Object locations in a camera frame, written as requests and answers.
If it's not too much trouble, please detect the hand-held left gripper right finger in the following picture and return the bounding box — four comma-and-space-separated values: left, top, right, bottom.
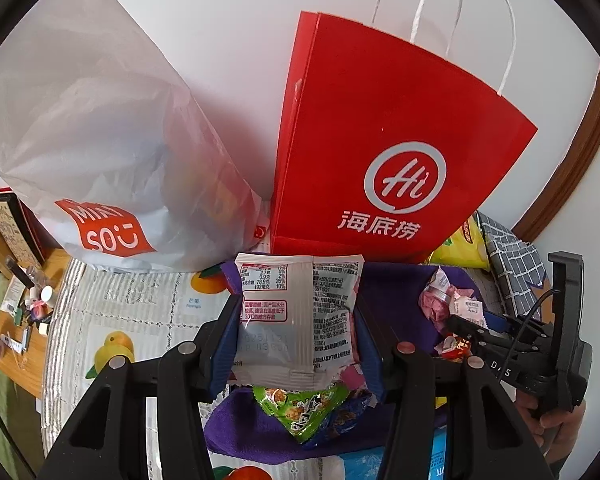
354, 302, 556, 480

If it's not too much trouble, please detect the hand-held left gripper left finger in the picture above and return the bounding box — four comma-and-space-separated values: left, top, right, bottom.
37, 294, 244, 480

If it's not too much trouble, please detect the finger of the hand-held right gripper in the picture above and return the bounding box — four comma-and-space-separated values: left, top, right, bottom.
449, 314, 518, 356

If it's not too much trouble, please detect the small red snack packet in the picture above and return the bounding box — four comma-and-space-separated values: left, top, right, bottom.
436, 334, 476, 362

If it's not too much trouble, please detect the pink silver snack packet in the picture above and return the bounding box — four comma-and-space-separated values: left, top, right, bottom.
418, 266, 463, 333

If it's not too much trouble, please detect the green snack packet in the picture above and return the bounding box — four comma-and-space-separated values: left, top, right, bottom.
252, 381, 351, 445

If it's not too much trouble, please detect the white snack packet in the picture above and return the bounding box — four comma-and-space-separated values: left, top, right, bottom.
231, 252, 366, 387

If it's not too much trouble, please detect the person's right hand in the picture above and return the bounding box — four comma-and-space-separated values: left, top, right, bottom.
516, 385, 587, 480

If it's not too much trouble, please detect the purple towel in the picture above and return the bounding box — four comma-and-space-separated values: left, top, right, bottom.
202, 259, 486, 463

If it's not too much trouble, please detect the large yellow snack bag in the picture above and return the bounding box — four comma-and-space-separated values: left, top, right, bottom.
429, 220, 491, 272

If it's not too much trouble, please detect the grey plaid folded cloth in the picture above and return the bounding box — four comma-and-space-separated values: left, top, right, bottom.
475, 211, 553, 321

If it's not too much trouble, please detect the blue tissue box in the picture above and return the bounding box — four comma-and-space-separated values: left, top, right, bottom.
342, 422, 448, 480

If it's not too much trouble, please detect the fruit print tablecloth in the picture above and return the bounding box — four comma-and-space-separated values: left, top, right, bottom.
40, 240, 381, 480

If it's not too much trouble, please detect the wooden nightstand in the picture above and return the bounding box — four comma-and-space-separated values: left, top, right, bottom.
0, 165, 73, 401

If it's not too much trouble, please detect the white cream tube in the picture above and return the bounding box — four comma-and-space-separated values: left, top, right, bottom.
2, 277, 27, 312

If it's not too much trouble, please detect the dark red book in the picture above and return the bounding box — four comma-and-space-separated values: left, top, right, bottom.
0, 187, 48, 256

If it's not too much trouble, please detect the red paper bag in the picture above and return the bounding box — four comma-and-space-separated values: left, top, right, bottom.
270, 0, 538, 264

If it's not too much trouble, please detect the patterned notebook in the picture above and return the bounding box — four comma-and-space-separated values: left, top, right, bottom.
0, 197, 43, 268

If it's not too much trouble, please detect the white plastic bag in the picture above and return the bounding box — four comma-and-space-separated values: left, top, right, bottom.
0, 0, 263, 273

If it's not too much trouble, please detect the black cable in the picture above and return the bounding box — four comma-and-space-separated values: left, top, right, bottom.
509, 289, 561, 356

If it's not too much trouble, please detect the brown wooden door frame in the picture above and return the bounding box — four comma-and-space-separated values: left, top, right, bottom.
510, 60, 600, 245

